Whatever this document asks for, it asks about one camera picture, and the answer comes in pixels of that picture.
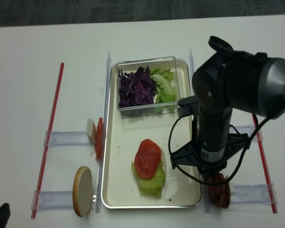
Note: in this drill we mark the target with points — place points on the dark sausage slice left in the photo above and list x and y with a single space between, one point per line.
214 191

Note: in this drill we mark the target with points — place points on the clear cross rail upper right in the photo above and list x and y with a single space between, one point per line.
246 129

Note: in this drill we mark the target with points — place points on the left red rail strip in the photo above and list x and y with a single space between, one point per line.
50 125

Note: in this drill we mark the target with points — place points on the white pusher block upper left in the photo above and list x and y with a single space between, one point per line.
91 131

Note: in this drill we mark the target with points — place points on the standing tomato slice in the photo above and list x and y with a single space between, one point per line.
98 143

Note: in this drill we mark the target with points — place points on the dark sausage slice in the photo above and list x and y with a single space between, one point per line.
214 191
222 197

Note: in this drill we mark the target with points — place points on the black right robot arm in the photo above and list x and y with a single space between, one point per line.
228 80

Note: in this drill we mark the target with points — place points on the tomato slice on tray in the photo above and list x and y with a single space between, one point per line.
147 159

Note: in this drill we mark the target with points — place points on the right red rail strip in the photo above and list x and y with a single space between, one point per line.
263 161

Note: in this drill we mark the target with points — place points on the green lettuce in box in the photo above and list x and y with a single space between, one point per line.
165 91

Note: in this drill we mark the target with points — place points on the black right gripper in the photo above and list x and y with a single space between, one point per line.
209 162

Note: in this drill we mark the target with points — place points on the purple cabbage shreds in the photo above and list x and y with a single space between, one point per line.
136 88

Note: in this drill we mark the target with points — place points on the clear cross rail lower left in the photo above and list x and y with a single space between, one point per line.
48 200

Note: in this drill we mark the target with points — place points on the white pusher block lower right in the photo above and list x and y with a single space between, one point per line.
231 188

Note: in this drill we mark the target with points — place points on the standing bun bottom half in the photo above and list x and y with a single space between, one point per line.
82 191

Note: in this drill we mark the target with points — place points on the clear plastic salad box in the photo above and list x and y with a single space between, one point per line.
151 109

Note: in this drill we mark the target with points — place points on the clear cross rail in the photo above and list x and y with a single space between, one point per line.
254 194
48 200
56 139
246 129

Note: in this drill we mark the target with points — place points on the white pusher block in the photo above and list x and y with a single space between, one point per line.
91 131
231 188

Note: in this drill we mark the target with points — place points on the clear cross rail upper left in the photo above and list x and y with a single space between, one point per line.
56 139

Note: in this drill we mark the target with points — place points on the clear long rail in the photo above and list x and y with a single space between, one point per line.
98 200
204 189

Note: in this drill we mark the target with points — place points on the clear long rail left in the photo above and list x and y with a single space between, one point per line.
98 200

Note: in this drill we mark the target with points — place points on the cream metal tray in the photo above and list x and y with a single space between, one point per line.
123 137

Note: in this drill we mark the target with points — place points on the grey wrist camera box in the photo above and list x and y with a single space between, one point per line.
187 106

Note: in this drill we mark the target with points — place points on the red rail strip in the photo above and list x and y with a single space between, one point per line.
263 161
50 125

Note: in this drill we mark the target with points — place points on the clear cross rail lower right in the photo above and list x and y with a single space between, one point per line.
254 194

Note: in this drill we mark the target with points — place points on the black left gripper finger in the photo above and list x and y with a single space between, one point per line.
4 214

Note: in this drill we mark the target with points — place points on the lettuce leaf on tray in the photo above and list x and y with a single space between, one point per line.
151 187

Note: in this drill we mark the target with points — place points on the dark sausage slice right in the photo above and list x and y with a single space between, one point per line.
222 197

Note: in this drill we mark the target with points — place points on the clear long rail right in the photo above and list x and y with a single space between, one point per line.
204 189

